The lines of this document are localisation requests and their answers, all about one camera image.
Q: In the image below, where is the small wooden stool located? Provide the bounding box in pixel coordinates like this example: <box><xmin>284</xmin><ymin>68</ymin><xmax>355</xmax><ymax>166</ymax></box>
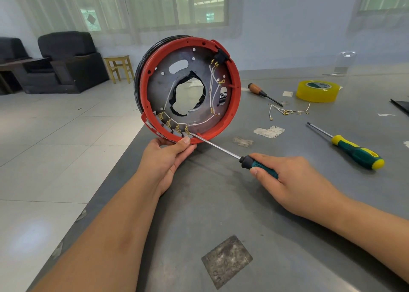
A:
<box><xmin>104</xmin><ymin>55</ymin><xmax>135</xmax><ymax>84</ymax></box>

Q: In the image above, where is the black sofa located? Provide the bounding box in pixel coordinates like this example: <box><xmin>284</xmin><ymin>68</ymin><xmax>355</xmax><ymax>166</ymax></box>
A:
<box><xmin>0</xmin><ymin>37</ymin><xmax>29</xmax><ymax>95</ymax></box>

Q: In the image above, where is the black flat plate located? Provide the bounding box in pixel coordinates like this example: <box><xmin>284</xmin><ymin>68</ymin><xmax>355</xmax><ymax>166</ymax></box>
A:
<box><xmin>391</xmin><ymin>98</ymin><xmax>409</xmax><ymax>116</ymax></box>

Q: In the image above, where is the person's left hand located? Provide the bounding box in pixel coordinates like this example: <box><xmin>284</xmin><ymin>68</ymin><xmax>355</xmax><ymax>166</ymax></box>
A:
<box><xmin>135</xmin><ymin>136</ymin><xmax>198</xmax><ymax>197</ymax></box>

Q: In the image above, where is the dark coffee table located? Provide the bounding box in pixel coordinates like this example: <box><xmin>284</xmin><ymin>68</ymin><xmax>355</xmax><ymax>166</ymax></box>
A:
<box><xmin>0</xmin><ymin>57</ymin><xmax>52</xmax><ymax>94</ymax></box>

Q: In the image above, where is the crumpled white tape piece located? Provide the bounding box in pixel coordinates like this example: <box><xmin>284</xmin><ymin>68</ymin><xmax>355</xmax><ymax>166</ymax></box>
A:
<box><xmin>253</xmin><ymin>125</ymin><xmax>286</xmax><ymax>139</ymax></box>

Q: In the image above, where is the person's right hand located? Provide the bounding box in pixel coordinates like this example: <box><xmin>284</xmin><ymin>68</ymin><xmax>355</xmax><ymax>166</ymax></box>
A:
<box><xmin>248</xmin><ymin>152</ymin><xmax>351</xmax><ymax>223</ymax></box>

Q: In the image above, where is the sheer white curtain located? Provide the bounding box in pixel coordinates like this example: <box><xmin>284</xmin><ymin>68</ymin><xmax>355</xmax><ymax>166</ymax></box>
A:
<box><xmin>348</xmin><ymin>0</ymin><xmax>409</xmax><ymax>35</ymax></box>
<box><xmin>9</xmin><ymin>0</ymin><xmax>244</xmax><ymax>45</ymax></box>

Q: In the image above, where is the person's left forearm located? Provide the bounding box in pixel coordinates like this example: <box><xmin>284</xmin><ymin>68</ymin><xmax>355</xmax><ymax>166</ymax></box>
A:
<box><xmin>32</xmin><ymin>173</ymin><xmax>164</xmax><ymax>292</ymax></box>

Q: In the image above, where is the yellow tape roll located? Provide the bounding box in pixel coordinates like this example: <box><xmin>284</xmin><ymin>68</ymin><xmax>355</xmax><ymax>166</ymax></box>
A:
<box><xmin>296</xmin><ymin>79</ymin><xmax>342</xmax><ymax>103</ymax></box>

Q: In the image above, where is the orange handle screwdriver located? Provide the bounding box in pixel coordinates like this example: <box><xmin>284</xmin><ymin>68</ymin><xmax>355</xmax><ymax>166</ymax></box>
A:
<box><xmin>248</xmin><ymin>83</ymin><xmax>284</xmax><ymax>107</ymax></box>

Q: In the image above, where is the green yellow handle screwdriver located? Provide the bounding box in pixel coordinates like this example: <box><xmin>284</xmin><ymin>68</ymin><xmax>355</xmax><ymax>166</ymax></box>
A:
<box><xmin>305</xmin><ymin>121</ymin><xmax>386</xmax><ymax>171</ymax></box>

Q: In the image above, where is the teal handle screwdriver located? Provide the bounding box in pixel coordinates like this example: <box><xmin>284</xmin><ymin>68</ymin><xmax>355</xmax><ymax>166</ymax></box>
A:
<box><xmin>185</xmin><ymin>130</ymin><xmax>279</xmax><ymax>180</ymax></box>

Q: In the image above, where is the red round appliance base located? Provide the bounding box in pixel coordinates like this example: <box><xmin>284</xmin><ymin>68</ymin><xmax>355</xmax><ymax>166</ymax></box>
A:
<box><xmin>133</xmin><ymin>35</ymin><xmax>242</xmax><ymax>144</ymax></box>

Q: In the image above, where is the black armchair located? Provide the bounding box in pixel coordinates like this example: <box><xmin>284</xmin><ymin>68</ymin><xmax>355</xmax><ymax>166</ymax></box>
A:
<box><xmin>13</xmin><ymin>32</ymin><xmax>109</xmax><ymax>94</ymax></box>

